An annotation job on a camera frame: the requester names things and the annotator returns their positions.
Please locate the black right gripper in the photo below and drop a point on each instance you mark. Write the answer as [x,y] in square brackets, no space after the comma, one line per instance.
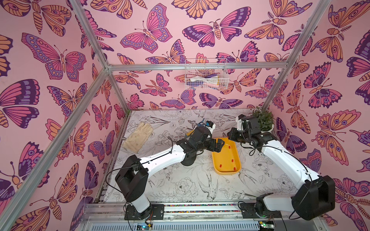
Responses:
[233,135]

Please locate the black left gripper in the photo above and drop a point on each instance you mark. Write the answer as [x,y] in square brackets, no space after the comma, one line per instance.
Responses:
[218,146]

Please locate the black round screw base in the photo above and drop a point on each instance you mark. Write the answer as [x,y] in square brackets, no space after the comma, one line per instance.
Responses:
[188,161]

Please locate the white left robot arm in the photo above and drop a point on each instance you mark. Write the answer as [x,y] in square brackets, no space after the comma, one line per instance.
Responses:
[135,172]

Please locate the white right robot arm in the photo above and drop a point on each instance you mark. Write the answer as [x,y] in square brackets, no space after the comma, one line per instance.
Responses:
[315,194]

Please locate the potted green plant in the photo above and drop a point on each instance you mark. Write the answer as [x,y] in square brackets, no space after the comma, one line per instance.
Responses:
[265,119]

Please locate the yellow plastic tray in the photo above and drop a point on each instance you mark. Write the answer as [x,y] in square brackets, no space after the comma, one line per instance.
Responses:
[227,162]

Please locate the cream fabric glove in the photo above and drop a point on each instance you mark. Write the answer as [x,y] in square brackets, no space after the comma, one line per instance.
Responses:
[138,137]

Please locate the white wire basket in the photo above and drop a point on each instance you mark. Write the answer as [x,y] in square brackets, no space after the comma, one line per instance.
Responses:
[206,76]

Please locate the aluminium cage frame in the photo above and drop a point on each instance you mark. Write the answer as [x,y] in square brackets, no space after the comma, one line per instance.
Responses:
[54,67]

